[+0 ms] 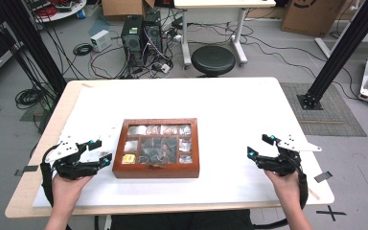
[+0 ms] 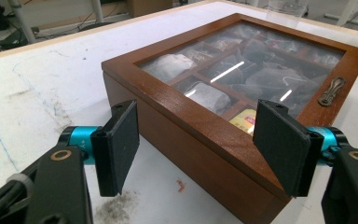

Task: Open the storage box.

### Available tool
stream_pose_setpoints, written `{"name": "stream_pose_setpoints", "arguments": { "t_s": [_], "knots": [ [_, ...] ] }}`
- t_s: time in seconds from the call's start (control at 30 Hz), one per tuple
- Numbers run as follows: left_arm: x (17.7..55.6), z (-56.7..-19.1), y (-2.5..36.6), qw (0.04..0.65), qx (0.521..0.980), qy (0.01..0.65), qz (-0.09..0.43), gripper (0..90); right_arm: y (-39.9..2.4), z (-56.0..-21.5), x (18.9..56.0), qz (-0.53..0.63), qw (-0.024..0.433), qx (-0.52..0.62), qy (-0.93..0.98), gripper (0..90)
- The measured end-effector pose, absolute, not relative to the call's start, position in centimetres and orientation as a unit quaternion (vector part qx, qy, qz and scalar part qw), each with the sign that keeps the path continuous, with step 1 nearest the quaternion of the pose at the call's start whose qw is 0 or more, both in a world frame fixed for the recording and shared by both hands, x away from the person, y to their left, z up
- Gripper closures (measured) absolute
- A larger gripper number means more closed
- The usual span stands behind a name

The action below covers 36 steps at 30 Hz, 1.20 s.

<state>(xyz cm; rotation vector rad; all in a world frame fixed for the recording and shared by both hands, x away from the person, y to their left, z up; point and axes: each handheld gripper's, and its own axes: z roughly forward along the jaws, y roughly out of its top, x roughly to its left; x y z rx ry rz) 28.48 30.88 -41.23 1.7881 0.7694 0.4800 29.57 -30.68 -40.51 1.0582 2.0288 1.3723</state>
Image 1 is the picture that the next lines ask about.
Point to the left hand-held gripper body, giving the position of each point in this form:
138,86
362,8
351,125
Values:
64,150

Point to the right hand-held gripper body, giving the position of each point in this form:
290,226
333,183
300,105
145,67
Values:
287,161

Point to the wooden box with glass lid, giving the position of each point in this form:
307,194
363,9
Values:
156,172

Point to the person's right hand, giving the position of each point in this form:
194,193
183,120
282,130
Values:
286,187

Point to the person's left hand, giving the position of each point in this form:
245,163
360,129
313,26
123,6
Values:
67,191

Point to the yellow tea packet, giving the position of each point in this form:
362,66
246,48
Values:
129,158

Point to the assorted tea bag packets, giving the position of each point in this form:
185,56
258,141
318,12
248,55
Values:
159,148

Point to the grey floor mat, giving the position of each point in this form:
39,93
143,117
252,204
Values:
338,118

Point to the person's dark trousers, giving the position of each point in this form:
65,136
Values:
182,220

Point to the black round stool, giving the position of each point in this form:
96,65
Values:
213,60

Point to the white power supply box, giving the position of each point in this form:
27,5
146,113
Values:
100,40

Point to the black computer tower green label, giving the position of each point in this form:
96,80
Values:
132,41

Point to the large cardboard box black logo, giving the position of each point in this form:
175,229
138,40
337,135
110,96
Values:
313,17

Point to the white round table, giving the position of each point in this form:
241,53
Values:
67,14

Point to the small cardboard box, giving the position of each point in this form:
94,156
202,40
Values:
124,7

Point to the light desk with white legs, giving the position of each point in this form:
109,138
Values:
223,3

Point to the black metal post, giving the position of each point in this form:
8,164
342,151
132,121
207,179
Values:
341,48
35,41

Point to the white table frame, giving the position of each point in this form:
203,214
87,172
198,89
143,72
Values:
357,35

